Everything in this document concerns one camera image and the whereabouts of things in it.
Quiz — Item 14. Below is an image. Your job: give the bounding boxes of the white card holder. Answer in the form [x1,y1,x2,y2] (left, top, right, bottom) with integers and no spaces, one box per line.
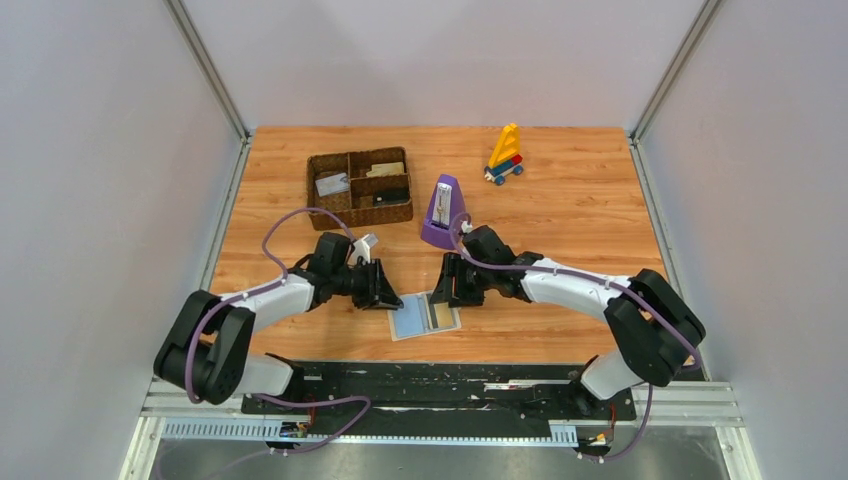
[388,291,461,341]

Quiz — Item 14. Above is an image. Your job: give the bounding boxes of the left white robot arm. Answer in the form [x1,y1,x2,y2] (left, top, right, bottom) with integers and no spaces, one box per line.
[153,232,404,405]

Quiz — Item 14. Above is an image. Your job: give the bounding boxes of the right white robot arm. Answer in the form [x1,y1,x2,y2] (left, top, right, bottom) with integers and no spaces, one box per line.
[431,224,706,409]

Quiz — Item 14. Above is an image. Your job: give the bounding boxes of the grey card in basket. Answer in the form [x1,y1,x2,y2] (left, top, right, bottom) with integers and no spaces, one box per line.
[314,173,350,197]

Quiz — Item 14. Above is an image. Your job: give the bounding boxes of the beige card in basket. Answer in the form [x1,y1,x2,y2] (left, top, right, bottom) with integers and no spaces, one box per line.
[371,161,406,176]

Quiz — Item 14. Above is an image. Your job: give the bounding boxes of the purple metronome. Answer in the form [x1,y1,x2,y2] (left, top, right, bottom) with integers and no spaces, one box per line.
[420,174,467,251]

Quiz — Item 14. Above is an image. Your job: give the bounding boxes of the brown wicker divided basket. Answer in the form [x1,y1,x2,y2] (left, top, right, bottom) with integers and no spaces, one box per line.
[306,146,414,227]

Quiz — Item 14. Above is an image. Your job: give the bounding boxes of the colourful toy block car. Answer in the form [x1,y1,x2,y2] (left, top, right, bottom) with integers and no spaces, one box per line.
[483,123,524,186]

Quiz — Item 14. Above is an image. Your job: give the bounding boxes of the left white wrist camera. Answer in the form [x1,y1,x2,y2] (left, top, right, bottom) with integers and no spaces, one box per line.
[348,233,378,266]

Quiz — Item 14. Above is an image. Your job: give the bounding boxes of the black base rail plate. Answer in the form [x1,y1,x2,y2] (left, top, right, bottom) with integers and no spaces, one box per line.
[241,359,637,440]

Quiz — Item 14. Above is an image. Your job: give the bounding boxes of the white slotted cable duct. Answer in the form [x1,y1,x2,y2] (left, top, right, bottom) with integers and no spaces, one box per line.
[160,418,579,447]

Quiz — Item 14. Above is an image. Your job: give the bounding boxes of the left aluminium frame post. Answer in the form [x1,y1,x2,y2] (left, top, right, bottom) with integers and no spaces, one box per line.
[163,0,251,144]

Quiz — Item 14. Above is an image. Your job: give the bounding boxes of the aluminium frame post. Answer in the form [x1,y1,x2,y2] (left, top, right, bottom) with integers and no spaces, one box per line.
[630,0,724,145]
[163,0,251,144]

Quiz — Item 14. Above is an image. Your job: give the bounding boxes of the right aluminium frame post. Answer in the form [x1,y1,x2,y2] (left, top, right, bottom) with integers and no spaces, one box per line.
[630,0,724,145]

